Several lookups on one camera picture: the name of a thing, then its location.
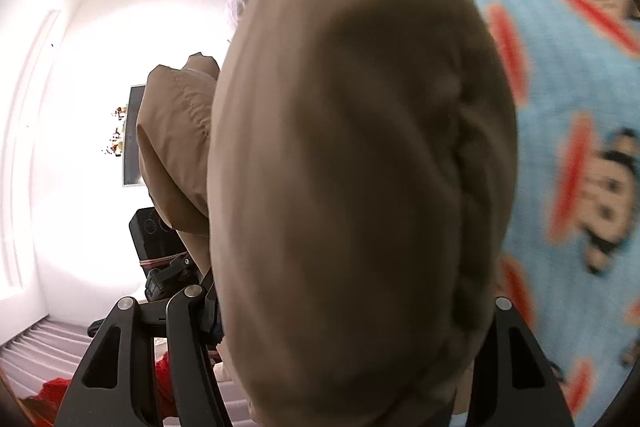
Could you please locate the tan puffer jacket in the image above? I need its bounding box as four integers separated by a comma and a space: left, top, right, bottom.
137, 0, 518, 426

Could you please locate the red sleeve forearm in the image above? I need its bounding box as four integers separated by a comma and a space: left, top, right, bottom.
22, 345, 178, 426

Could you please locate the dark wall monitor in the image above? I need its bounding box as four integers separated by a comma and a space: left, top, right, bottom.
122, 86, 145, 186

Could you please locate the blue monkey print blanket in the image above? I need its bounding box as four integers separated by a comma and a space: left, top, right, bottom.
476, 0, 639, 426

